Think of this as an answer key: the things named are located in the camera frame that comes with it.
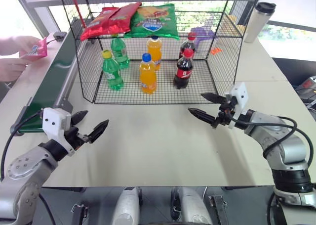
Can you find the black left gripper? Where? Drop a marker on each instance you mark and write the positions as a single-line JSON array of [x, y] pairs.
[[76, 138]]

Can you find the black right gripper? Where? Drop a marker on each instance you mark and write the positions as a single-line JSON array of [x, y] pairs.
[[225, 115]]

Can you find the pink snack packet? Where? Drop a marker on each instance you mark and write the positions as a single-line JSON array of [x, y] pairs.
[[38, 50]]

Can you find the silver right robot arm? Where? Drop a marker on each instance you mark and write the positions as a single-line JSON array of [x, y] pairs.
[[284, 146]]

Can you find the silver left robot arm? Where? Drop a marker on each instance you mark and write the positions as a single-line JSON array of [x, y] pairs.
[[27, 165]]

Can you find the green conveyor belt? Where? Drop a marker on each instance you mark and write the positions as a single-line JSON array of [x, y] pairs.
[[53, 76]]

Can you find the person's bare hand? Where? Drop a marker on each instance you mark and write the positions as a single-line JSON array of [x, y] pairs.
[[17, 45], [11, 69]]

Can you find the cola bottle red cap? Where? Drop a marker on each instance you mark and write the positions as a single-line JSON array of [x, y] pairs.
[[183, 71], [188, 46]]

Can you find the green soda bottle yellow cap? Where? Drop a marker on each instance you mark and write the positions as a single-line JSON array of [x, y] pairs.
[[113, 74]]

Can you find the small orange object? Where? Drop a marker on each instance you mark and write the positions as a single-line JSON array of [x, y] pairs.
[[216, 51]]

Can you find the orange soda bottle blue cap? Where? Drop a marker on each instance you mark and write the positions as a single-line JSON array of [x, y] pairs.
[[147, 75], [154, 50]]

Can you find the silver rounded robot cover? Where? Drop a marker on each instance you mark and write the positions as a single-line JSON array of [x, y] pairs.
[[192, 207], [124, 207]]

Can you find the small black box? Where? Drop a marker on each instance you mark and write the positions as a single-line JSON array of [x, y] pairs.
[[60, 35]]

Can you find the red chip bag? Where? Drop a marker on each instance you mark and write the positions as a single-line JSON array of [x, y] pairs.
[[122, 17], [95, 27]]

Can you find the white tumbler black lid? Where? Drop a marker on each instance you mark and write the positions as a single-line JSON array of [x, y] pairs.
[[255, 22]]

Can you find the green chip bag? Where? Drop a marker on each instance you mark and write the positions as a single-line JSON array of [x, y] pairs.
[[154, 22]]

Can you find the black device red label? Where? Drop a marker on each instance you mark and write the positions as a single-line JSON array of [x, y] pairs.
[[307, 86]]

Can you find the red stick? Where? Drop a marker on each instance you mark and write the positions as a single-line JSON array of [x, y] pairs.
[[78, 10]]

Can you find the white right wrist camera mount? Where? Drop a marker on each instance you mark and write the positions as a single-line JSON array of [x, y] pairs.
[[239, 92]]

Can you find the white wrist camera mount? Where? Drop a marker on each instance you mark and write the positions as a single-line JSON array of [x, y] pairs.
[[239, 92], [54, 122]]

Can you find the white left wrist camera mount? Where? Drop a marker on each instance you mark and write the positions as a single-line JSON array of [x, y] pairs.
[[54, 122]]

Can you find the black metal bracket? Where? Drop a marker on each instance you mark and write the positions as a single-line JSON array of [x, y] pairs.
[[219, 210], [79, 215]]

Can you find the grey metal frame post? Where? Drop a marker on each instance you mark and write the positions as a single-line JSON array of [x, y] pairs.
[[32, 10]]

